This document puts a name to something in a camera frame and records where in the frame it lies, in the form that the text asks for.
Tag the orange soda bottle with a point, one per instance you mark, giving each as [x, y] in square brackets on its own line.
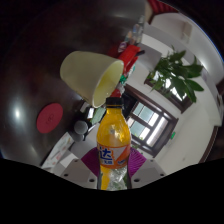
[113, 140]

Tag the dark framed window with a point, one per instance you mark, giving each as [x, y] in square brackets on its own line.
[150, 121]

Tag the red hanging decoration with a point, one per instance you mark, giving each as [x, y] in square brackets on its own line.
[128, 56]

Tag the pale yellow plastic cup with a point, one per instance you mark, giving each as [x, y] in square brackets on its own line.
[90, 76]

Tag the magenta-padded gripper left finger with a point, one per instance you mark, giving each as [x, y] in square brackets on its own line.
[80, 172]

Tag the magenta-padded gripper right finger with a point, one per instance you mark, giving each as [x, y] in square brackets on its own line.
[146, 171]

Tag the green leafy potted plant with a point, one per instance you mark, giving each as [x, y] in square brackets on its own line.
[176, 75]

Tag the flat round red coaster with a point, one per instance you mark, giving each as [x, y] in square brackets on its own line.
[49, 117]

